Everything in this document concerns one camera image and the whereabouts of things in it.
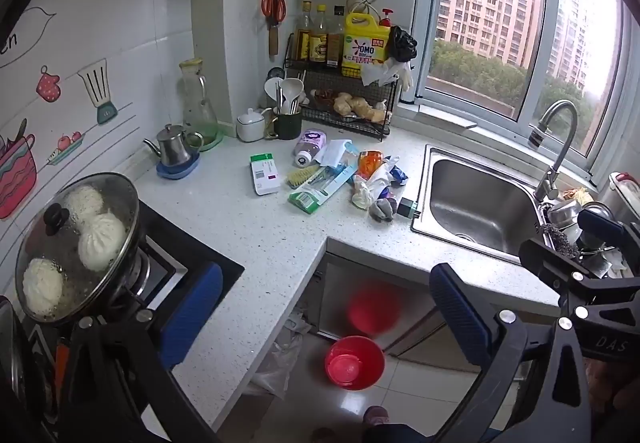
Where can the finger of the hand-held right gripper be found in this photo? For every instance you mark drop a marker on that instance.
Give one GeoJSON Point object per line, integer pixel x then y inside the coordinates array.
{"type": "Point", "coordinates": [547, 263]}
{"type": "Point", "coordinates": [597, 223]}

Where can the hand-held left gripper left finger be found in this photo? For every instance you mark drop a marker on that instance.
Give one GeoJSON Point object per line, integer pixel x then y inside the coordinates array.
{"type": "Point", "coordinates": [195, 308]}

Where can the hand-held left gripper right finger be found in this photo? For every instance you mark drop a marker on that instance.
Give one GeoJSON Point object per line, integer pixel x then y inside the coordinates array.
{"type": "Point", "coordinates": [457, 313]}

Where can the red plastic bin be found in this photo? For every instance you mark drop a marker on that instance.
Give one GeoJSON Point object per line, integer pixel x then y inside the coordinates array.
{"type": "Point", "coordinates": [355, 365]}

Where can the small black green box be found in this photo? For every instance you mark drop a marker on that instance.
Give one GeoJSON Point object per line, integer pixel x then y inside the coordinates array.
{"type": "Point", "coordinates": [407, 209]}

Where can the grey scrubber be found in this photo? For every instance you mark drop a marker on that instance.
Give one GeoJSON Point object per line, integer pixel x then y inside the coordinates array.
{"type": "Point", "coordinates": [382, 210]}

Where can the blue plastic packet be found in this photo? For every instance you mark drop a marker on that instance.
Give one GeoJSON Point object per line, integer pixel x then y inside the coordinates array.
{"type": "Point", "coordinates": [399, 175]}

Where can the white green medicine box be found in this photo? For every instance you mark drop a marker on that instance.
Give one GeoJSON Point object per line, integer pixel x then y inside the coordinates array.
{"type": "Point", "coordinates": [265, 173]}

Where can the yellow bristle scrub brush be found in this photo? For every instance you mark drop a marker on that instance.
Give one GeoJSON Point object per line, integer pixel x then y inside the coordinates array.
{"type": "Point", "coordinates": [302, 177]}

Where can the orange plastic packet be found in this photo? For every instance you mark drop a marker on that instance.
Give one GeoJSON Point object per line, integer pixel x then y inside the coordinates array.
{"type": "Point", "coordinates": [370, 163]}

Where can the teal toothbrush package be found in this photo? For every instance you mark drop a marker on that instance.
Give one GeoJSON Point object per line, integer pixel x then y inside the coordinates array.
{"type": "Point", "coordinates": [325, 183]}

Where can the purple label plastic bottle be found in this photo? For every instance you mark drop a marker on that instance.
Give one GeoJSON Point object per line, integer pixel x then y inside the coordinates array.
{"type": "Point", "coordinates": [309, 148]}

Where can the white cloth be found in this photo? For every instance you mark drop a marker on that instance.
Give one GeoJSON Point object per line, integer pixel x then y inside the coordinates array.
{"type": "Point", "coordinates": [336, 152]}

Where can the person's right hand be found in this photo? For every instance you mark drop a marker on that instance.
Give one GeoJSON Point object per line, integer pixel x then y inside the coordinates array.
{"type": "Point", "coordinates": [615, 390]}

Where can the black scouring pad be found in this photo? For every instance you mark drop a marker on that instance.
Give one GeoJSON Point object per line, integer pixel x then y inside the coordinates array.
{"type": "Point", "coordinates": [557, 238]}

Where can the yellow cloth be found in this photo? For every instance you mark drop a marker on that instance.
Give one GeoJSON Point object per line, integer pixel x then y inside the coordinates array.
{"type": "Point", "coordinates": [577, 195]}

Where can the white rice cooker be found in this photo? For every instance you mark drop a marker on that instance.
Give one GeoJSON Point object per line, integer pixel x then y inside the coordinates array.
{"type": "Point", "coordinates": [625, 188]}

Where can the black gas stove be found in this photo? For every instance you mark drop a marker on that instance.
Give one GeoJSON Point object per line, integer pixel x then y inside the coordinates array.
{"type": "Point", "coordinates": [200, 255]}

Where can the steel faucet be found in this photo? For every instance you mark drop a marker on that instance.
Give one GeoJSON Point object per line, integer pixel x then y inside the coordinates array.
{"type": "Point", "coordinates": [555, 163]}

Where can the stainless steel sink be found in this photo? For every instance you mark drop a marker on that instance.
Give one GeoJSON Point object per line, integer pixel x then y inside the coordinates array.
{"type": "Point", "coordinates": [480, 208]}

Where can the crumpled clear plastic bag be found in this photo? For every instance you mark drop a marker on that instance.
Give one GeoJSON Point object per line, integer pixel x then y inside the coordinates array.
{"type": "Point", "coordinates": [277, 363]}

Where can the white steamed bun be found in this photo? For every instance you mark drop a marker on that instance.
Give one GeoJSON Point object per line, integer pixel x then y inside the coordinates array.
{"type": "Point", "coordinates": [82, 203]}
{"type": "Point", "coordinates": [42, 285]}
{"type": "Point", "coordinates": [102, 235]}

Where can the metal cabinet door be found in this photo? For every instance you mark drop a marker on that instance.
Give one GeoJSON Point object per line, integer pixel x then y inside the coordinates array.
{"type": "Point", "coordinates": [330, 288]}

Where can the blue saucer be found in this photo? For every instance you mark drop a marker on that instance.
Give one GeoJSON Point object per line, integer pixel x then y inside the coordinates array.
{"type": "Point", "coordinates": [177, 170]}

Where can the glass pan lid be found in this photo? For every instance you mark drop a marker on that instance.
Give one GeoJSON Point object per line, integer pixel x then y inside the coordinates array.
{"type": "Point", "coordinates": [60, 253]}

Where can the sliding window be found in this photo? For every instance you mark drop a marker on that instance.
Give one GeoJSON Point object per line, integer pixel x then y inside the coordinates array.
{"type": "Point", "coordinates": [537, 73]}

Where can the steel teapot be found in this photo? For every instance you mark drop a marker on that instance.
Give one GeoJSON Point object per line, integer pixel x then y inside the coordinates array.
{"type": "Point", "coordinates": [172, 148]}

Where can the white lidded jar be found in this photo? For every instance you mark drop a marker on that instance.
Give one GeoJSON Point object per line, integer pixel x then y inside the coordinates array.
{"type": "Point", "coordinates": [250, 125]}

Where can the steel pot with lid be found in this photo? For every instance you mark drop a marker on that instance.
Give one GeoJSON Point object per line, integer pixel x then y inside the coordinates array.
{"type": "Point", "coordinates": [10, 363]}

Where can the glass pitcher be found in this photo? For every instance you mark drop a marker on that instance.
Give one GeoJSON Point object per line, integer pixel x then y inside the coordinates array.
{"type": "Point", "coordinates": [197, 103]}

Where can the dark green utensil cup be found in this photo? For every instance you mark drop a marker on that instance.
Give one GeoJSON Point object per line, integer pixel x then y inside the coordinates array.
{"type": "Point", "coordinates": [288, 125]}

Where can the garlic bulb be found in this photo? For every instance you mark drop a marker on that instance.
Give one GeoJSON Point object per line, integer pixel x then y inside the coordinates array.
{"type": "Point", "coordinates": [381, 104]}

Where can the ginger root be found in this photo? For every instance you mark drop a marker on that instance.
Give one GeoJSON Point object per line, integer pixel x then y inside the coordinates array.
{"type": "Point", "coordinates": [360, 107]}

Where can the white spoon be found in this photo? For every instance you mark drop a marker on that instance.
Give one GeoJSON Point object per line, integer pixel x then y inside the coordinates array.
{"type": "Point", "coordinates": [272, 89]}

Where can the white rubber gloves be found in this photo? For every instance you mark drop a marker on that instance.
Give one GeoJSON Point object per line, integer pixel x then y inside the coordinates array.
{"type": "Point", "coordinates": [395, 73]}

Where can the dried red chilies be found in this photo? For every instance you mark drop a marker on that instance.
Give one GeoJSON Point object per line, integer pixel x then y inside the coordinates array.
{"type": "Point", "coordinates": [322, 97]}

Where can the small round metal strainer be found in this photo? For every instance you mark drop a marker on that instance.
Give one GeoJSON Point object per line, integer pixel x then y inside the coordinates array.
{"type": "Point", "coordinates": [275, 73]}

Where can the black plastic bag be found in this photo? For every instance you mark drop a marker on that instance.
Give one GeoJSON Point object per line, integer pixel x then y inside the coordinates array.
{"type": "Point", "coordinates": [402, 43]}

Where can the yellow detergent jug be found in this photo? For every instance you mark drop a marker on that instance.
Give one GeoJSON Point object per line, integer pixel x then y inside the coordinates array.
{"type": "Point", "coordinates": [365, 48]}

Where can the black cap sauce bottle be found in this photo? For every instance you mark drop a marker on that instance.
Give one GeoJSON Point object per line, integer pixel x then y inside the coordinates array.
{"type": "Point", "coordinates": [336, 40]}

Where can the fruit plate wall sticker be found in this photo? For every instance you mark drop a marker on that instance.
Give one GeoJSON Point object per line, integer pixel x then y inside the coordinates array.
{"type": "Point", "coordinates": [65, 148]}

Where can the pink pot wall sticker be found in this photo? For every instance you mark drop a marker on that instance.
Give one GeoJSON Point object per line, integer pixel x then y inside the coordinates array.
{"type": "Point", "coordinates": [17, 178]}

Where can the blender wall sticker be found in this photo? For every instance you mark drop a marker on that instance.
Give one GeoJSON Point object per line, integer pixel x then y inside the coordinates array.
{"type": "Point", "coordinates": [100, 88]}

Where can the pink mitt wall sticker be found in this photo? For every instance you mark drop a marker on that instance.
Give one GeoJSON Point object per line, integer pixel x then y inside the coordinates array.
{"type": "Point", "coordinates": [48, 85]}

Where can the speech bubble wall sticker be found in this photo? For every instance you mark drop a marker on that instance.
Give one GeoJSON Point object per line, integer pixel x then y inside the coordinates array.
{"type": "Point", "coordinates": [20, 38]}

